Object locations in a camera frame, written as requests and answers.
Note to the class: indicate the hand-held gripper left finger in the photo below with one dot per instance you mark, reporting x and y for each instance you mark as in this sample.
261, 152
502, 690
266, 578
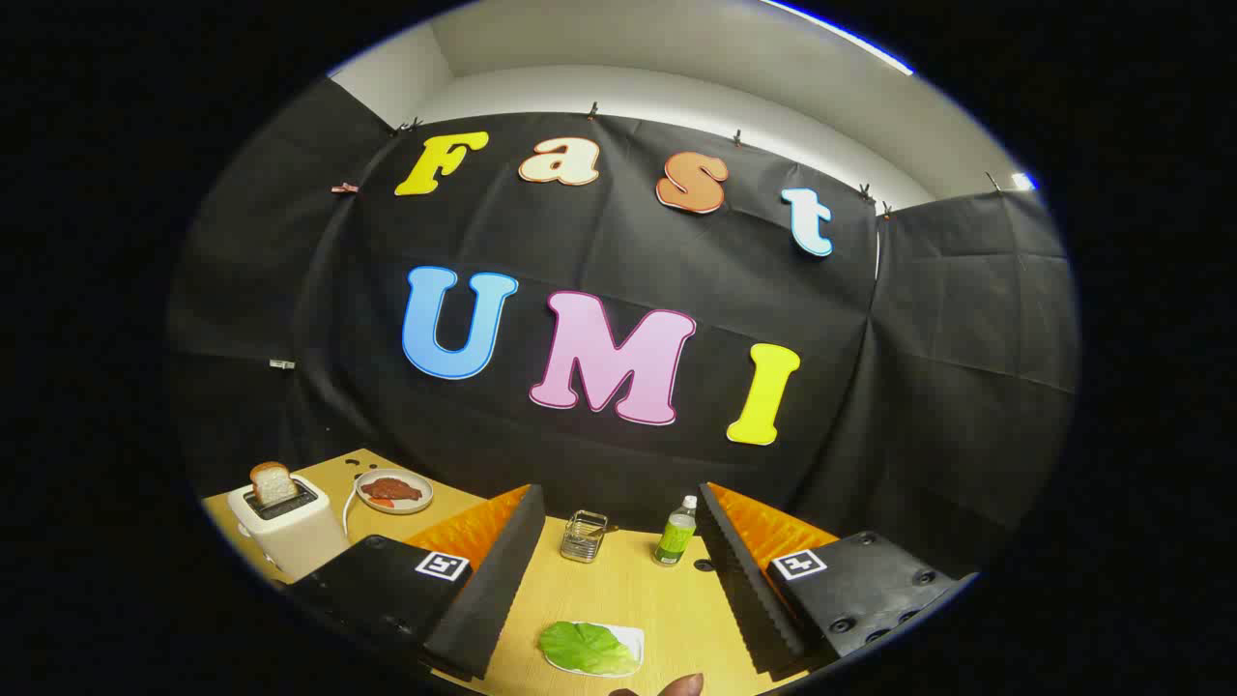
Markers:
483, 599

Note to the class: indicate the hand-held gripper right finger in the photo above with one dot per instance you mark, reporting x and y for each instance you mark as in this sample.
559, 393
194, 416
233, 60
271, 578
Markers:
744, 590

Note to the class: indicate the green lettuce leaf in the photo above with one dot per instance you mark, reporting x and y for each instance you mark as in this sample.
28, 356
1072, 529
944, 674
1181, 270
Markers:
585, 648

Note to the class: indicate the plain bread slice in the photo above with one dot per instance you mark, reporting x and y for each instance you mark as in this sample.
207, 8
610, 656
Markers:
273, 483

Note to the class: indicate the green label water bottle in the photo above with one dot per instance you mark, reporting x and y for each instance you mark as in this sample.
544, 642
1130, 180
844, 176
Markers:
676, 536

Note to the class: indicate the white square plate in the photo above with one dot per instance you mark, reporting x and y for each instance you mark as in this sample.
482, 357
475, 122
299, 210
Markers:
634, 636

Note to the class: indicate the round beige plate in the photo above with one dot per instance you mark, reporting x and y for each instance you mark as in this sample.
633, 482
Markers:
423, 487

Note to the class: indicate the red raw meat piece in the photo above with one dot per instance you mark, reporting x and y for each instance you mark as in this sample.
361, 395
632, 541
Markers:
391, 489

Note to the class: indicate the white toaster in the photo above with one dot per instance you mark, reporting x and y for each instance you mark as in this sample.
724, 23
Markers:
300, 536

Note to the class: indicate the black backdrop cloth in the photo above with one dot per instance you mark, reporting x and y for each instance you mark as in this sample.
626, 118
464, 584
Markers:
618, 242

